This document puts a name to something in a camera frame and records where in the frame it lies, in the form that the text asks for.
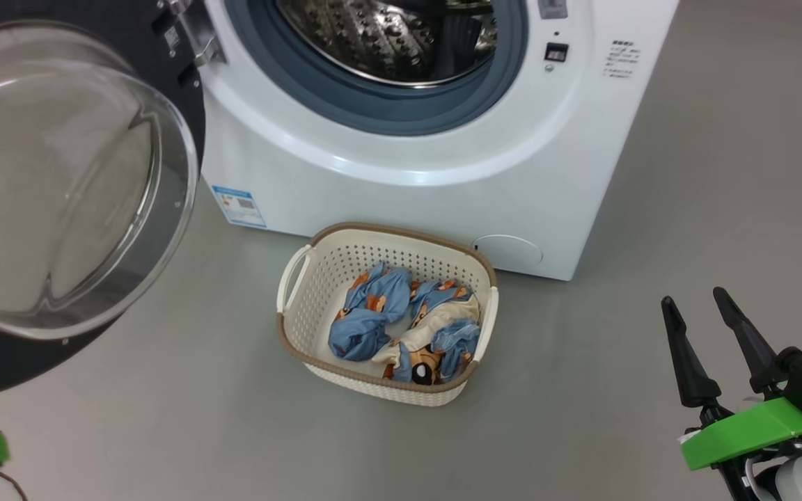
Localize cream perforated laundry basket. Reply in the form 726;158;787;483
276;222;500;408

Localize black round glass washer door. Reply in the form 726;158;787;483
0;0;207;403

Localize white front-load washing machine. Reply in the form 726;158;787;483
196;0;680;282

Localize cream and blue bear garment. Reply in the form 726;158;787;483
373;278;482;387

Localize thin left arm cable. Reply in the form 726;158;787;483
0;470;29;501

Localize round white filter cover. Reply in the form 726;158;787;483
472;234;543;273

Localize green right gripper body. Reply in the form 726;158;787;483
679;397;802;472

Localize stainless steel washing machine drum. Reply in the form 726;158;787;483
276;0;499;88

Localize blue bear-print garment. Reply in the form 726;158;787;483
328;262;414;361

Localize small printed text label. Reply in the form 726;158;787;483
603;40;635;79

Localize blue energy label sticker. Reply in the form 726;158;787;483
211;184;267;229

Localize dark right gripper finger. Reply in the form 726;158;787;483
713;287;788;394
661;296;722;408

